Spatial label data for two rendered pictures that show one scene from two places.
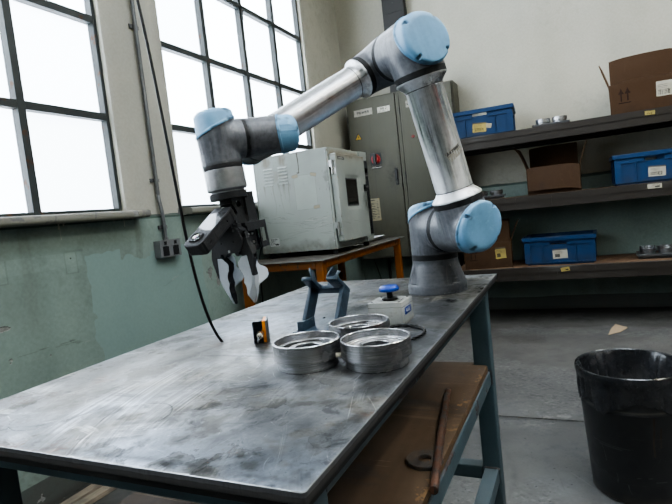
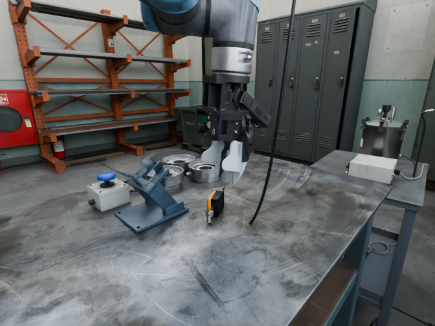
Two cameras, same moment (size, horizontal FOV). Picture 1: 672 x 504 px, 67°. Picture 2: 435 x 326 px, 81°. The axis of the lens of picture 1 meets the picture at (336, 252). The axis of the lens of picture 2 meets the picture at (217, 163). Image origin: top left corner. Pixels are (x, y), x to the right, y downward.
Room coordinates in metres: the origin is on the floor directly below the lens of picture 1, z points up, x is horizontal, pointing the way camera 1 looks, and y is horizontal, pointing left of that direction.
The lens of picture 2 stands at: (1.46, 0.32, 1.07)
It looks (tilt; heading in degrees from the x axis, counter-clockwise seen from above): 17 degrees down; 198
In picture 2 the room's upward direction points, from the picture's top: straight up
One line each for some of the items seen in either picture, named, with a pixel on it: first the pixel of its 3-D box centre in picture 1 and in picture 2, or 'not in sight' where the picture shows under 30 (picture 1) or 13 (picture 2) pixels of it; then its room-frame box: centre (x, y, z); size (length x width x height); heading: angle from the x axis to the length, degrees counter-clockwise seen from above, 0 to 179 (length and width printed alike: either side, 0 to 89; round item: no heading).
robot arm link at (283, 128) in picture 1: (266, 137); (176, 6); (1.03, 0.11, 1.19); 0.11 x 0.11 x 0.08; 23
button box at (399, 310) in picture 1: (392, 309); (106, 193); (1.02, -0.10, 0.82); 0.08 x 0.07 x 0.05; 155
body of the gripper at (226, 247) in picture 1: (236, 223); (224, 108); (0.99, 0.18, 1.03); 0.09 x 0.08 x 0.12; 150
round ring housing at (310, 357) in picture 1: (307, 351); (205, 171); (0.78, 0.06, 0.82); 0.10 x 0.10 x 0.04
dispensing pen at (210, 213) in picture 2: (258, 332); (219, 198); (0.95, 0.16, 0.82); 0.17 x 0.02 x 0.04; 4
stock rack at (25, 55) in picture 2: not in sight; (122, 85); (-1.93, -2.33, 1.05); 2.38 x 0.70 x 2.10; 155
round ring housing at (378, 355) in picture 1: (376, 349); (179, 164); (0.75, -0.04, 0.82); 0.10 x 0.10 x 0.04
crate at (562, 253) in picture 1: (560, 247); not in sight; (4.05, -1.78, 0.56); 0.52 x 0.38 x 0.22; 62
